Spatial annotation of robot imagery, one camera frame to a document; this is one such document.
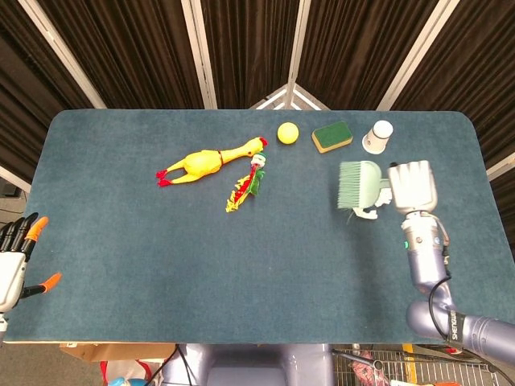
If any teal table mat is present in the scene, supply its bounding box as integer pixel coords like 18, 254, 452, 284
2, 109, 509, 346

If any colourful feathered bird toy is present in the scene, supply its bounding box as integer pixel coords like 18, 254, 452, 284
225, 152, 267, 214

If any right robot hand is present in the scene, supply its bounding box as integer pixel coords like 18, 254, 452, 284
386, 159, 439, 214

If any brown cardboard box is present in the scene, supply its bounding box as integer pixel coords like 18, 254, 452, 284
60, 343, 176, 363

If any metal wire basket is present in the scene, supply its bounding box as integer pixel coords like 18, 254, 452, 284
332, 343, 515, 386

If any white frame rail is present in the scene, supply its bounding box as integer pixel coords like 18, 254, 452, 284
485, 152, 515, 180
0, 164, 32, 194

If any white frame post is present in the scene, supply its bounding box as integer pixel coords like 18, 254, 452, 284
283, 0, 313, 109
376, 0, 462, 112
180, 0, 219, 110
18, 0, 108, 109

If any green and yellow sponge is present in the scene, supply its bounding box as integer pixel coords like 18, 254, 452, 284
311, 121, 354, 154

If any red and white bag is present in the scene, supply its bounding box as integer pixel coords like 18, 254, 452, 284
99, 359, 164, 386

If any yellow ball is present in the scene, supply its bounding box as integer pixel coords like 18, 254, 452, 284
276, 122, 300, 145

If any pink patterned bag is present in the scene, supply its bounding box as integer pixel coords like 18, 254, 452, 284
348, 350, 389, 386

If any black cable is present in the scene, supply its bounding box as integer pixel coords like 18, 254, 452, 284
154, 344, 202, 386

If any grey robot torso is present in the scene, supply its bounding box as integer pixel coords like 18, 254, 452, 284
163, 343, 335, 386

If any dark brown curtain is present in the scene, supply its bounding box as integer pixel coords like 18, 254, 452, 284
0, 0, 97, 184
298, 0, 448, 112
200, 0, 302, 110
38, 0, 207, 110
392, 0, 515, 242

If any white paper cup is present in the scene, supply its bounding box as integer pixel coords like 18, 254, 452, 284
361, 120, 394, 155

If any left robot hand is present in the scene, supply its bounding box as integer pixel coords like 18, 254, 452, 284
0, 212, 63, 314

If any white triangular frame base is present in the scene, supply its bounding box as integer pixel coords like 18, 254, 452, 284
249, 83, 332, 112

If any green bristle hand brush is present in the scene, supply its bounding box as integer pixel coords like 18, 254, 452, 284
336, 160, 391, 211

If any yellow rubber chicken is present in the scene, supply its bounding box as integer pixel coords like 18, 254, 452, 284
155, 136, 270, 188

